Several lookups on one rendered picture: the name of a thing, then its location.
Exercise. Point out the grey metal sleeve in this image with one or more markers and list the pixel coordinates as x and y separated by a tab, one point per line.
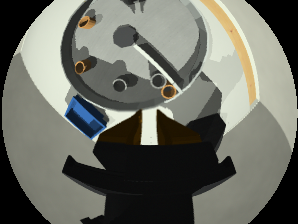
159	84
130	2
116	87

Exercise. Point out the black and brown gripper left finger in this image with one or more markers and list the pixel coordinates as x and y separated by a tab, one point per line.
128	131

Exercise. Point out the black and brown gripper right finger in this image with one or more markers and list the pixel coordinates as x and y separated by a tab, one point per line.
174	132

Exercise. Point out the bronze bushing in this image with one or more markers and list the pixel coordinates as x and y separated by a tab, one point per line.
169	94
87	22
79	66

